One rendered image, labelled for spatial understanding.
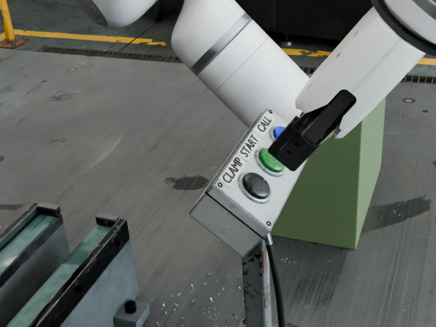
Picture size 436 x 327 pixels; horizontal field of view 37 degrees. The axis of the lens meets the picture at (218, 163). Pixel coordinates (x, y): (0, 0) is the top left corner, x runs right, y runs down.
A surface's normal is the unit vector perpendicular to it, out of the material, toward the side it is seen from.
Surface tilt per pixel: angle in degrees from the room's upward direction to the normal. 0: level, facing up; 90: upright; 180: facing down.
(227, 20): 51
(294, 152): 89
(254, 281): 90
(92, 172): 0
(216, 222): 90
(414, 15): 86
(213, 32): 65
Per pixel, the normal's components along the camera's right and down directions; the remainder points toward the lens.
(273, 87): 0.13, 0.04
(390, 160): -0.07, -0.86
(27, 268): 0.93, 0.13
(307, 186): -0.35, 0.50
